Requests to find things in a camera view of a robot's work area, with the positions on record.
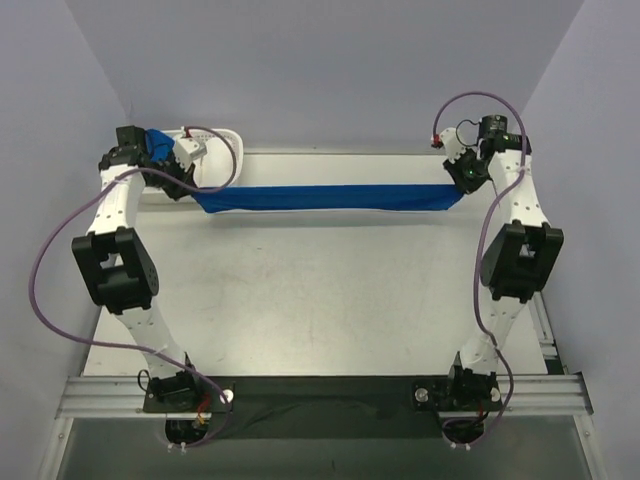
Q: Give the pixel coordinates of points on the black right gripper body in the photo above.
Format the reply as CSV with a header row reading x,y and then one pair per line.
x,y
460,178

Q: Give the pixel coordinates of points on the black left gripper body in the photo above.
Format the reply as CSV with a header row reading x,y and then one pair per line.
x,y
176,185

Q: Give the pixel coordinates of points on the blue towel pile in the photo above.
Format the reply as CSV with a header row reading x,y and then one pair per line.
x,y
384,197

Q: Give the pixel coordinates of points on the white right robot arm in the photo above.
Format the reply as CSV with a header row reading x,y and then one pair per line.
x,y
517,255

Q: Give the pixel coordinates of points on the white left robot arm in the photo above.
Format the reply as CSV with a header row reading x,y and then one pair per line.
x,y
118,271

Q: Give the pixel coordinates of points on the white plastic mesh basket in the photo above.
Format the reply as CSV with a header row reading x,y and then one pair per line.
x,y
223,162

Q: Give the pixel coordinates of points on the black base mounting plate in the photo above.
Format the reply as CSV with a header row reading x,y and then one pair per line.
x,y
325,407

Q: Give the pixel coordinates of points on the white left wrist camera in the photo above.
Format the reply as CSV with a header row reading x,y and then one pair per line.
x,y
187,150

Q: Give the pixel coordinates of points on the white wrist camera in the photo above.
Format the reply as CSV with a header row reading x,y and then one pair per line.
x,y
451,142
187,150

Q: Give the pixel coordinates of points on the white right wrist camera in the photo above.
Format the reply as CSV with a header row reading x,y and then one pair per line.
x,y
451,142

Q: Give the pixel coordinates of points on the aluminium right side rail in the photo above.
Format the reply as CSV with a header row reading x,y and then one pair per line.
x,y
546,339

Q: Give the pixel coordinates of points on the aluminium rail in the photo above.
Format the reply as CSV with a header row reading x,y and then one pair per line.
x,y
119,397
546,339

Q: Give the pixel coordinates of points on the aluminium front rail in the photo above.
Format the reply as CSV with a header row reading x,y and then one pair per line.
x,y
119,397

